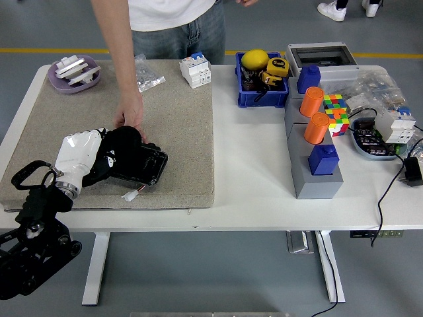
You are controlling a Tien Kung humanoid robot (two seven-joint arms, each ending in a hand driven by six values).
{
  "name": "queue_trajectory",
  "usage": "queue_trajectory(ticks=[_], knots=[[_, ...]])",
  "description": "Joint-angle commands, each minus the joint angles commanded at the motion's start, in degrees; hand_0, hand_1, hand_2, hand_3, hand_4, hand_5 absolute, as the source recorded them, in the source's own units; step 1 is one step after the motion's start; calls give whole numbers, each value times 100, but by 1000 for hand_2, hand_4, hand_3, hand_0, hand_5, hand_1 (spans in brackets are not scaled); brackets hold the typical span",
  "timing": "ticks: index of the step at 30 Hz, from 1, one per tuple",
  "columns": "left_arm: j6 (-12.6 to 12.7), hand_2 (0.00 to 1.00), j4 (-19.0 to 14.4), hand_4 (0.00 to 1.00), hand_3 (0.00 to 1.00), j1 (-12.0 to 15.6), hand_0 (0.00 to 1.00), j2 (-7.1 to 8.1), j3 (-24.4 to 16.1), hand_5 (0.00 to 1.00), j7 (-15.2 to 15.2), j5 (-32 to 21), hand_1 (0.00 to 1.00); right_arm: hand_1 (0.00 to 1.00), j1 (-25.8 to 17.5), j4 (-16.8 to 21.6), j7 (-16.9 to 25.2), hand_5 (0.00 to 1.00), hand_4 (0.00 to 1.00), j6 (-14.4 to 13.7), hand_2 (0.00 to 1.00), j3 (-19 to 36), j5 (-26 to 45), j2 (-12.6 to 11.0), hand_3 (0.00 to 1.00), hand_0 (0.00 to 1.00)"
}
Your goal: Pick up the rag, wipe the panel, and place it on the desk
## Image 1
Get black table control panel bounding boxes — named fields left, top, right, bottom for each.
left=350, top=230, right=406, bottom=240

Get clear bag of screws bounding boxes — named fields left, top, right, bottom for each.
left=133, top=53, right=167, bottom=94

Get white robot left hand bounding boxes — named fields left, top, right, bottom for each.
left=54, top=127, right=110, bottom=192

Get dark tools in bin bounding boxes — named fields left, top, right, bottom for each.
left=240, top=65, right=269, bottom=103

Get white shoe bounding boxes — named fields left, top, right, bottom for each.
left=361, top=0, right=381, bottom=18
left=317, top=0, right=348, bottom=22

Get purple tray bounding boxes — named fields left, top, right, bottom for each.
left=47, top=54, right=102, bottom=95

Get person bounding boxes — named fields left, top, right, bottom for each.
left=91, top=0, right=260, bottom=144

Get dark parts in dish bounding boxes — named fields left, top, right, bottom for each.
left=354, top=120, right=399, bottom=157

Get clear bag of parts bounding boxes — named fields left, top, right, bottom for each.
left=326, top=67, right=408, bottom=116

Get blue square block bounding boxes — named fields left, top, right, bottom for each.
left=296, top=64, right=322, bottom=94
left=307, top=144, right=341, bottom=177

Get grey peg holder block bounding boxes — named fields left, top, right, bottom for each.
left=284, top=87, right=345, bottom=200

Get blue plastic bin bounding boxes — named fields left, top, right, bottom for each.
left=235, top=52, right=291, bottom=108

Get orange cylinder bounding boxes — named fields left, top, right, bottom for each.
left=303, top=112, right=332, bottom=145
left=299, top=87, right=326, bottom=118

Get grey electrical enclosure box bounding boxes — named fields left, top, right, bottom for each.
left=284, top=42, right=362, bottom=95

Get black floor cable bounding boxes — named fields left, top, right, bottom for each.
left=309, top=230, right=339, bottom=317

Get blue-grey dish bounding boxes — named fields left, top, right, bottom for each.
left=349, top=116, right=409, bottom=162

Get grey-brown mat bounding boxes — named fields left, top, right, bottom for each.
left=0, top=59, right=215, bottom=211

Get white circuit breaker blue switch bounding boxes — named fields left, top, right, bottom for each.
left=178, top=51, right=213, bottom=90
left=373, top=106, right=417, bottom=145

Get metal plate under table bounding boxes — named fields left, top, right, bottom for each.
left=286, top=230, right=315, bottom=255

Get black adapter cord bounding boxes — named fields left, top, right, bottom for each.
left=347, top=108, right=410, bottom=248

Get white table leg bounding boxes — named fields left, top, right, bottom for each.
left=313, top=230, right=346, bottom=304
left=81, top=231, right=111, bottom=306

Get person's right hand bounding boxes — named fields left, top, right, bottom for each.
left=113, top=91, right=148, bottom=144

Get small clear bag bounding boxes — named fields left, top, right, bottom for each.
left=406, top=124, right=423, bottom=160

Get yellow black tape measure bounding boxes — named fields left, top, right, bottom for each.
left=260, top=70, right=282, bottom=88

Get black power adapter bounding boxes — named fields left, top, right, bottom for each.
left=399, top=157, right=423, bottom=188

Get white connector with wires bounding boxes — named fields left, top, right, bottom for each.
left=121, top=184, right=147, bottom=203

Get white plastic plate piece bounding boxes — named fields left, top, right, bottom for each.
left=55, top=55, right=89, bottom=79
left=67, top=65, right=102, bottom=87

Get colourful puzzle cube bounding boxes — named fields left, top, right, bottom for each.
left=324, top=108, right=351, bottom=137
left=323, top=94, right=348, bottom=113

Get yellow ball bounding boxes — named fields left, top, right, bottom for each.
left=241, top=48, right=270, bottom=71

